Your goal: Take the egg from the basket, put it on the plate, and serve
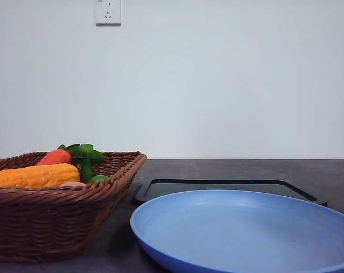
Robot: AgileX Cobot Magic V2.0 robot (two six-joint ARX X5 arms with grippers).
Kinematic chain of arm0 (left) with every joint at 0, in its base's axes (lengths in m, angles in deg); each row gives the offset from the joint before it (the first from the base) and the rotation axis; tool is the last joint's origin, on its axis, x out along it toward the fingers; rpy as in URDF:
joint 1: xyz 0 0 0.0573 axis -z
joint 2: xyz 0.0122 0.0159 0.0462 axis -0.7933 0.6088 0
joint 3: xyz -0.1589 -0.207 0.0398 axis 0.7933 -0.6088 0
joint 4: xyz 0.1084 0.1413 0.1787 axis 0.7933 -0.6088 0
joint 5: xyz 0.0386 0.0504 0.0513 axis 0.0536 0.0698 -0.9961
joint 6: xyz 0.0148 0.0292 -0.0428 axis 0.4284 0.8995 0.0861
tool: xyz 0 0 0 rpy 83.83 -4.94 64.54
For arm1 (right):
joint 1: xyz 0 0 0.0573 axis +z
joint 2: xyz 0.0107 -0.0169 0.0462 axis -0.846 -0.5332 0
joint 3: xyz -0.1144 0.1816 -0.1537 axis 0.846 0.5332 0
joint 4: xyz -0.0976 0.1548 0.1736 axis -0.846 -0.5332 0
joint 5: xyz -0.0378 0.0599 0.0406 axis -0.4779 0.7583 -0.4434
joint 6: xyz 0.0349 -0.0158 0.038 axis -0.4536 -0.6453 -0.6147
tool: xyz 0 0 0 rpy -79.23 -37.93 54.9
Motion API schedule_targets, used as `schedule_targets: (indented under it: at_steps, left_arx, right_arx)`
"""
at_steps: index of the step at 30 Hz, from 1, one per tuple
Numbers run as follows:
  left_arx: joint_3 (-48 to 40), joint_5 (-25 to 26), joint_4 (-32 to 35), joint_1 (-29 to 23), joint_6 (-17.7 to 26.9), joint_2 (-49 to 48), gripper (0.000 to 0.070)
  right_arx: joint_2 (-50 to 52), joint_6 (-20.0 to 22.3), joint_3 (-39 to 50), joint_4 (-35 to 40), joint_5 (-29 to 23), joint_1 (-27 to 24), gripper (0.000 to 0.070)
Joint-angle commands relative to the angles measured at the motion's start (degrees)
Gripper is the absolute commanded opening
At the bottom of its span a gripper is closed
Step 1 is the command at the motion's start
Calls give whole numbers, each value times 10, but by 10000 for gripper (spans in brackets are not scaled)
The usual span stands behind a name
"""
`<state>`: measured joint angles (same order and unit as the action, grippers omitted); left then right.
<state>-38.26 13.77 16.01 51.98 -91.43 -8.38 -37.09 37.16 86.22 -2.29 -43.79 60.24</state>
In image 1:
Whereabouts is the blue plate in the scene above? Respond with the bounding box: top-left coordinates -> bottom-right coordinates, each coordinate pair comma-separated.
130,190 -> 344,273

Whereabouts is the brown egg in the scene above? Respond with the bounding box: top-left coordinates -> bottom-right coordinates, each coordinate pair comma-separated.
59,182 -> 86,188

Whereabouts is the brown wicker basket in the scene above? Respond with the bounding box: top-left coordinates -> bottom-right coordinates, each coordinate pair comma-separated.
0,151 -> 147,262

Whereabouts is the black serving tray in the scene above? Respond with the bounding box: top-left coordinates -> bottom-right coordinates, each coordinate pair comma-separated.
134,179 -> 327,207

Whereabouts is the green toy leafy vegetable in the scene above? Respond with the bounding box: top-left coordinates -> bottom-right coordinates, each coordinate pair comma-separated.
58,143 -> 109,184

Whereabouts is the orange toy carrot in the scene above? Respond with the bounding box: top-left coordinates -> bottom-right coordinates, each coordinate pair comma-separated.
37,149 -> 72,166

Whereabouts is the yellow toy corn cob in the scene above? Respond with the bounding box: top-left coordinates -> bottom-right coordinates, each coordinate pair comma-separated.
0,163 -> 80,188

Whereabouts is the white wall power outlet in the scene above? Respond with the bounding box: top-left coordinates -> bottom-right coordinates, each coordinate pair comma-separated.
94,0 -> 122,27

